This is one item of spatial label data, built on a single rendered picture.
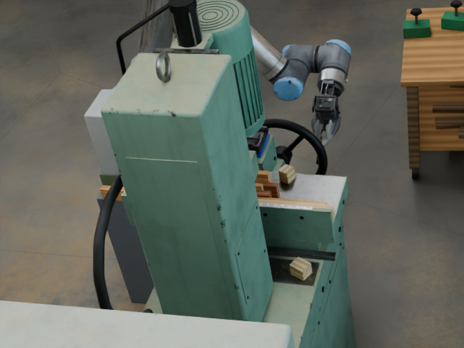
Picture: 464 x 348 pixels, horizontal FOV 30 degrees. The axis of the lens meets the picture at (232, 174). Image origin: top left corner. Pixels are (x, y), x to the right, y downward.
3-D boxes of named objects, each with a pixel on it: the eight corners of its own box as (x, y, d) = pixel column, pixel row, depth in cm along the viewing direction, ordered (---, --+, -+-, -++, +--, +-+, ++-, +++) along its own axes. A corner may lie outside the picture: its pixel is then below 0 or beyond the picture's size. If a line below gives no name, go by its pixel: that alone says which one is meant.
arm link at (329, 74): (321, 84, 283) (350, 85, 280) (318, 97, 281) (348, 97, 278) (317, 68, 276) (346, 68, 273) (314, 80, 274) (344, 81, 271)
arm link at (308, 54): (277, 57, 279) (314, 59, 275) (285, 38, 287) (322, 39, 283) (279, 81, 285) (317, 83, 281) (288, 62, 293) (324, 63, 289)
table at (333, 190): (355, 171, 253) (354, 155, 249) (335, 244, 231) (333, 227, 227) (164, 159, 272) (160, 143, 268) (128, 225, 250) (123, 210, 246)
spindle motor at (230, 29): (273, 104, 223) (256, -4, 204) (255, 146, 211) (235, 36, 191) (208, 101, 229) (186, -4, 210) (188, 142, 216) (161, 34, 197)
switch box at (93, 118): (142, 148, 196) (126, 89, 186) (126, 176, 189) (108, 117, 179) (118, 146, 198) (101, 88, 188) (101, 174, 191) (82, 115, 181)
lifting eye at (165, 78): (175, 72, 181) (168, 45, 177) (165, 89, 177) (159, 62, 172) (168, 72, 181) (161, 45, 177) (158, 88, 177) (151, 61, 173)
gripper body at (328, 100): (310, 110, 268) (316, 79, 273) (314, 126, 275) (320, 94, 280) (334, 111, 265) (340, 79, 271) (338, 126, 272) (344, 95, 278)
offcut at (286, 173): (286, 174, 247) (285, 163, 245) (295, 177, 245) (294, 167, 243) (279, 181, 245) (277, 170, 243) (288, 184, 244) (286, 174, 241)
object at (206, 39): (217, 59, 196) (204, -8, 185) (206, 79, 190) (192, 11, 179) (184, 59, 198) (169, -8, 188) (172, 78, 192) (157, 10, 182)
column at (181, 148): (276, 286, 228) (234, 53, 183) (254, 352, 212) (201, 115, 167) (197, 277, 235) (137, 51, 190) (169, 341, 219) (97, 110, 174)
